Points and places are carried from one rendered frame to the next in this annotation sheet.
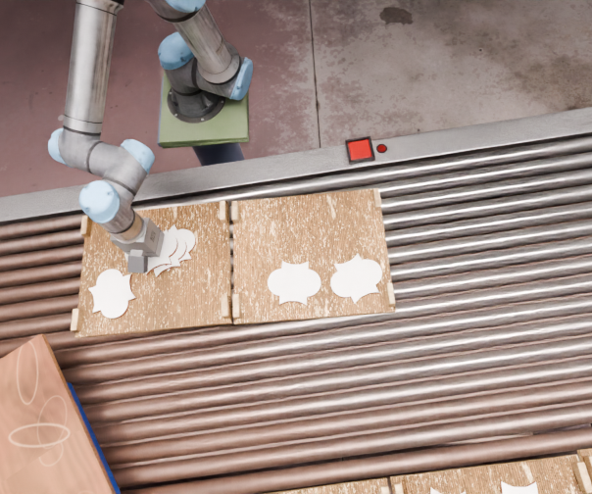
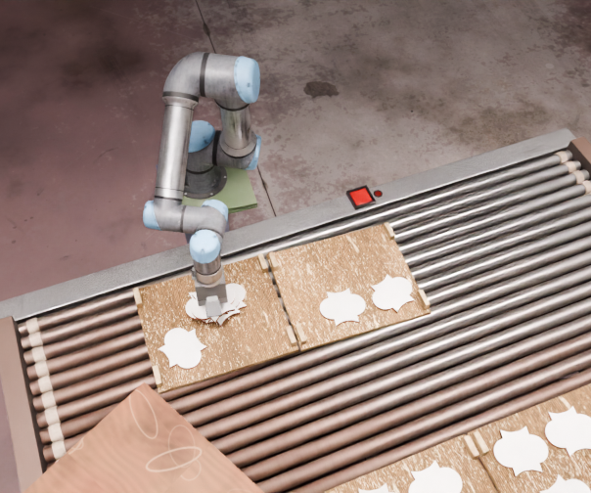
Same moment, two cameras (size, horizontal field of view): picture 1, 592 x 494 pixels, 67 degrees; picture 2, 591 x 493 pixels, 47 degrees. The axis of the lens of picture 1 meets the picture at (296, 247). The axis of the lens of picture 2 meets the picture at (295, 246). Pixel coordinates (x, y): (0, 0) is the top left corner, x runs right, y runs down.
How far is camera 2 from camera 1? 1.05 m
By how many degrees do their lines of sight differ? 19
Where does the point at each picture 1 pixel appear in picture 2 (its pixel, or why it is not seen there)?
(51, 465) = (194, 478)
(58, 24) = not seen: outside the picture
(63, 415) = (190, 438)
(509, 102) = (452, 156)
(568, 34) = (487, 88)
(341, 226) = (366, 257)
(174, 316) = (247, 354)
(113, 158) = (204, 214)
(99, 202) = (209, 244)
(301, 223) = (332, 261)
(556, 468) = (583, 394)
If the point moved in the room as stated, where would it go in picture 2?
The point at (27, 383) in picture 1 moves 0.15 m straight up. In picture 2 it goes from (147, 423) to (137, 399)
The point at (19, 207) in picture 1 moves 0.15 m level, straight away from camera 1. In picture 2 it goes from (56, 296) to (12, 283)
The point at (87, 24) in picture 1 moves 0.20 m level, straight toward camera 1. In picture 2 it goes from (179, 118) to (232, 157)
